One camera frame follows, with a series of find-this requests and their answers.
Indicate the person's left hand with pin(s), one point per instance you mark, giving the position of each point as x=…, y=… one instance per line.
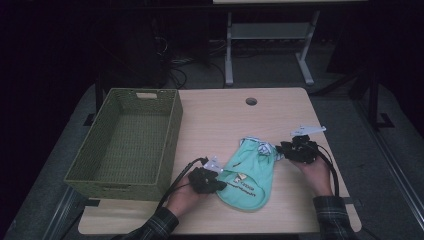
x=185, y=200

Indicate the white metal frame desk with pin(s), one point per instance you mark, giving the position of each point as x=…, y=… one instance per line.
x=266, y=30

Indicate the black metal stand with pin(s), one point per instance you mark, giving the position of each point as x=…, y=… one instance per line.
x=373, y=100
x=98, y=100

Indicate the mint green small garment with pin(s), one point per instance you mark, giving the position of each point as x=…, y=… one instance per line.
x=250, y=166

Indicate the person's right hand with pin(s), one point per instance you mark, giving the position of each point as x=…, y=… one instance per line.
x=318, y=176

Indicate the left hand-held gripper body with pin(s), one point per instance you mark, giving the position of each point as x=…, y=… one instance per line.
x=201, y=180

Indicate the green woven basket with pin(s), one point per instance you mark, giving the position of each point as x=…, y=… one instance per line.
x=133, y=140

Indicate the metal floor rail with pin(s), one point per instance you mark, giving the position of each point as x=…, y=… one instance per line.
x=400, y=180
x=61, y=213

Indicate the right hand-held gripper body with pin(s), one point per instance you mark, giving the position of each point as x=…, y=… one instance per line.
x=301, y=150

